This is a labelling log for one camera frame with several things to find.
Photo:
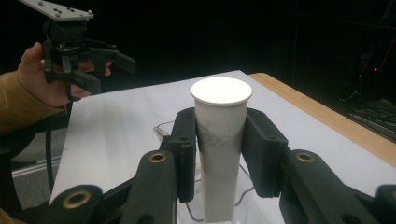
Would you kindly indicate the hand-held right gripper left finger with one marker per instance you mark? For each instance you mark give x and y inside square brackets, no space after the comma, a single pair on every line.
[183,149]

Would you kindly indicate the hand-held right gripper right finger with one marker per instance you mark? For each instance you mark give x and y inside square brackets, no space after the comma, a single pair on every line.
[264,149]

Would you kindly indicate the dark equipment with red light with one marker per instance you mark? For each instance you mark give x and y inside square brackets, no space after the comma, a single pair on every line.
[376,69]

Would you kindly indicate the clear acrylic organizer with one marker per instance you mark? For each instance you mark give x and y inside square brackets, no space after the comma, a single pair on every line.
[193,211]

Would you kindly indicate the wooden table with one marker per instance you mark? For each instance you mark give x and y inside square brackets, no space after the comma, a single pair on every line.
[327,115]

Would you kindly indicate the short white tube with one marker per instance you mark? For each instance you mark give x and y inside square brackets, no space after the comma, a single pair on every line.
[221,109]

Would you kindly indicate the aluminium floor rail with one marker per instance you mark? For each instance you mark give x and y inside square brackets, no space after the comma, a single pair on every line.
[34,168]

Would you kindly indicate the white table board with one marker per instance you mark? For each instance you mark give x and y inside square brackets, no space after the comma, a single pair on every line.
[124,124]

